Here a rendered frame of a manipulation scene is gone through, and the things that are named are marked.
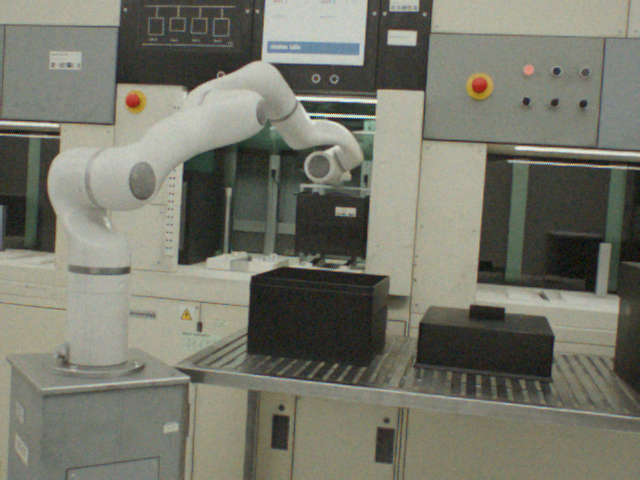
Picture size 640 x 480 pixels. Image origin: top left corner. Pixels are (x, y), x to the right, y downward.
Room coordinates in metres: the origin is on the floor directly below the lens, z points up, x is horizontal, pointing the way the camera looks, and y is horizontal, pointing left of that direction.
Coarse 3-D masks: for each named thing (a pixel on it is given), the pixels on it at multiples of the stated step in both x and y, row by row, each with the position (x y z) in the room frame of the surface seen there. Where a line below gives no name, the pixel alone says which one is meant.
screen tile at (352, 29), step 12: (324, 0) 2.11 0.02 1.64; (336, 0) 2.10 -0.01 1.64; (348, 0) 2.09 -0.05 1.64; (360, 0) 2.09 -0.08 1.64; (324, 12) 2.11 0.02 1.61; (336, 12) 2.10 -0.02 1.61; (348, 12) 2.09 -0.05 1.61; (360, 12) 2.09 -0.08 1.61; (324, 24) 2.11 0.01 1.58; (336, 24) 2.10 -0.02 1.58; (348, 24) 2.09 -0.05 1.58; (360, 24) 2.09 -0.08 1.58; (324, 36) 2.11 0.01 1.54; (336, 36) 2.10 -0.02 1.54; (348, 36) 2.09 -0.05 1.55
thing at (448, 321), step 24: (432, 312) 1.81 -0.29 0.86; (456, 312) 1.82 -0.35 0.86; (480, 312) 1.76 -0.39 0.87; (504, 312) 1.74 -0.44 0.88; (432, 336) 1.64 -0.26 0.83; (456, 336) 1.63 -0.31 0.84; (480, 336) 1.62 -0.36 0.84; (504, 336) 1.61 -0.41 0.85; (528, 336) 1.60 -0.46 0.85; (552, 336) 1.59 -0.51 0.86; (432, 360) 1.64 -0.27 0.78; (456, 360) 1.63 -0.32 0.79; (480, 360) 1.62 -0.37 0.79; (504, 360) 1.61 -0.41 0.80; (528, 360) 1.60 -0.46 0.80; (552, 360) 1.60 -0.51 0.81
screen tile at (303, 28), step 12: (276, 0) 2.13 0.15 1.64; (288, 0) 2.13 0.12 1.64; (300, 0) 2.12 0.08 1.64; (312, 0) 2.11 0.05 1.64; (276, 12) 2.13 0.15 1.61; (288, 12) 2.13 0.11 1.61; (300, 12) 2.12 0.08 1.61; (312, 12) 2.11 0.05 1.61; (276, 24) 2.13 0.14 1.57; (288, 24) 2.13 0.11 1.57; (300, 24) 2.12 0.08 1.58; (312, 24) 2.11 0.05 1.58; (300, 36) 2.12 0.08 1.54
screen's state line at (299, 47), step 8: (272, 48) 2.13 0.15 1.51; (280, 48) 2.13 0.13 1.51; (288, 48) 2.13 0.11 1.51; (296, 48) 2.12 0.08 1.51; (304, 48) 2.12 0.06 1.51; (312, 48) 2.11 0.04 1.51; (320, 48) 2.11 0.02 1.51; (328, 48) 2.10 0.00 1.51; (336, 48) 2.10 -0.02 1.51; (344, 48) 2.09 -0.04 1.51; (352, 48) 2.09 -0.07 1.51
